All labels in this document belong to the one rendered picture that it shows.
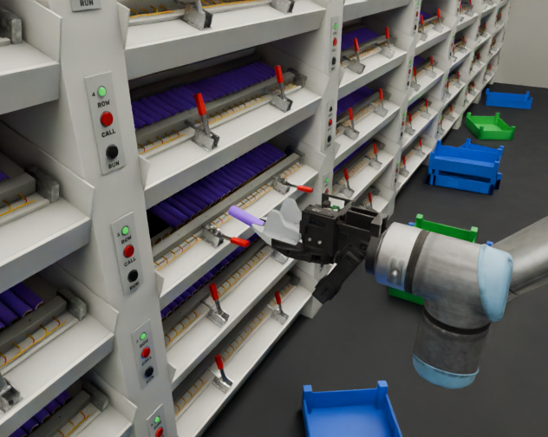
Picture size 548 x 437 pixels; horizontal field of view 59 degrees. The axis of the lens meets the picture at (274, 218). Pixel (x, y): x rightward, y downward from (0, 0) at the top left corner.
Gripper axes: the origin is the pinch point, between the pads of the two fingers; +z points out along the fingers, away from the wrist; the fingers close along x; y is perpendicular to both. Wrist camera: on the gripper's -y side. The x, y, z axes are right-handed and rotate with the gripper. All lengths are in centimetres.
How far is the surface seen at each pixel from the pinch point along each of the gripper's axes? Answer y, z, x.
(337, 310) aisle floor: -58, 6, -54
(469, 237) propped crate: -43, -22, -95
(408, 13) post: 22, 14, -117
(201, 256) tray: -9.4, 12.9, 0.5
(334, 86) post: 11, 12, -54
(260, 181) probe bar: -5.5, 16.5, -26.0
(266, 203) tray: -9.2, 13.6, -23.6
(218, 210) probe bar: -5.6, 16.4, -10.0
